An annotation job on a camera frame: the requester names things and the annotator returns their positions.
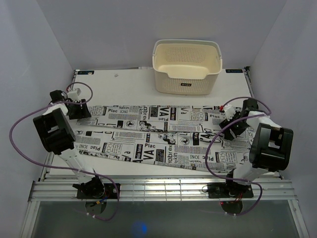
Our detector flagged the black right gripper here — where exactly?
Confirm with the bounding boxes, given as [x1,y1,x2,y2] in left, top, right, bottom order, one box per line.
[219,111,250,141]

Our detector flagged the newspaper print trousers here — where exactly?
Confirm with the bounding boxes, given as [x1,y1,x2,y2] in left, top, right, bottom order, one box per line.
[74,105,255,173]

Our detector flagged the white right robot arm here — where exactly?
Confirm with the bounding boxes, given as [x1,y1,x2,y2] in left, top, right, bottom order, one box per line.
[219,98,294,197]

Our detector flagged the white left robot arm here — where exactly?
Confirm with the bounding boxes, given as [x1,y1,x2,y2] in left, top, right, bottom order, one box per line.
[33,88,106,198]

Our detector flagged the blue label sticker left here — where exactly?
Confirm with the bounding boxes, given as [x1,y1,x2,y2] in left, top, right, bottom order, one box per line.
[77,70,95,75]

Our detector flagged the blue label sticker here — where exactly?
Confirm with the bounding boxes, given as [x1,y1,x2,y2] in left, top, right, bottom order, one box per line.
[225,69,243,73]
[77,70,95,75]

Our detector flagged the blue label sticker right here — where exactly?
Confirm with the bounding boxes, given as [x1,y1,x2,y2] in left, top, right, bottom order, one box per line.
[225,69,243,73]

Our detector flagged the cream perforated plastic basket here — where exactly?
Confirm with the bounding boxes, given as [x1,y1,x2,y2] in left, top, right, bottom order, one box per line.
[152,39,223,95]

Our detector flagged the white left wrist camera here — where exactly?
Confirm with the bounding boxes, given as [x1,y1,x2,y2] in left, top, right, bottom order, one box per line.
[67,88,81,102]

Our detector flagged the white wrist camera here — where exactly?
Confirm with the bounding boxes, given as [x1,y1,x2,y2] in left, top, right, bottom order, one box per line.
[67,88,81,102]
[220,105,236,120]

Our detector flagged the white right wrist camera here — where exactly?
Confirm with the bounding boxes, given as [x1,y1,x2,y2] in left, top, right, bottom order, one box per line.
[220,105,236,120]

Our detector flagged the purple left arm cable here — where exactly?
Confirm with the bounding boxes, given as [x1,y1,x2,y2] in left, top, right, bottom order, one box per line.
[9,83,121,221]

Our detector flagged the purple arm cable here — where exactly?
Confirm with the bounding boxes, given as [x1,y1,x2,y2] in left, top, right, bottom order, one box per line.
[9,83,121,221]
[200,97,272,216]

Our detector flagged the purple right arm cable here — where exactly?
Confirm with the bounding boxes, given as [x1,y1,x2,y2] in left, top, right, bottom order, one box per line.
[200,97,272,216]

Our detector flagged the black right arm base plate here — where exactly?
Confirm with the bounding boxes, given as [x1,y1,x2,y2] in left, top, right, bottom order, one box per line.
[207,181,254,198]

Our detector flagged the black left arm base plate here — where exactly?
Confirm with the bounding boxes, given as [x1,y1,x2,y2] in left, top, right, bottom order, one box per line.
[76,183,120,200]

